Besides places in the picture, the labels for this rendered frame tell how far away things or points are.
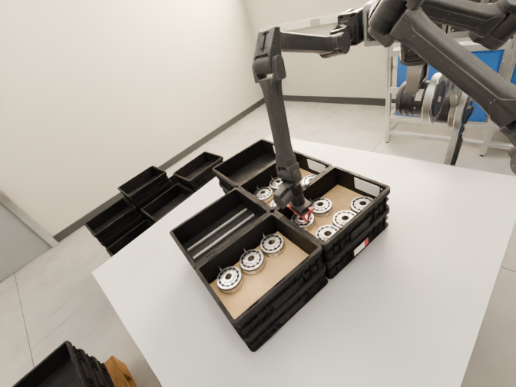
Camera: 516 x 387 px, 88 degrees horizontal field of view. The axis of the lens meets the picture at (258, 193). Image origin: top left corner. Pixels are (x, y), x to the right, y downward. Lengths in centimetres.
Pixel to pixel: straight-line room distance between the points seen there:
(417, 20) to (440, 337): 89
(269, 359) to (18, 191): 321
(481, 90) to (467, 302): 72
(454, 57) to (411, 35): 10
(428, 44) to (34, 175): 357
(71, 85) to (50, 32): 49
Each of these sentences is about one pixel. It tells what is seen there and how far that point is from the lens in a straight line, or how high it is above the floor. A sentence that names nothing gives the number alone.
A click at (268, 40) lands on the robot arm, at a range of 94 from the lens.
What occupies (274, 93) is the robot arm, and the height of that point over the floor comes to 141.
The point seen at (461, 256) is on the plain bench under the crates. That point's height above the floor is 70.
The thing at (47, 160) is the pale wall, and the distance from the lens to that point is 369.
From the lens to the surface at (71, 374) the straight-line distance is 199.
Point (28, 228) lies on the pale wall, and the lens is 385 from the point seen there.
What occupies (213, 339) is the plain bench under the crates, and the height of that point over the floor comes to 70.
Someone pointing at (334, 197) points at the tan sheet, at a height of 83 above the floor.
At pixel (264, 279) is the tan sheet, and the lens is 107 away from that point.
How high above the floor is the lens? 169
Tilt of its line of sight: 37 degrees down
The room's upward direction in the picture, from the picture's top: 19 degrees counter-clockwise
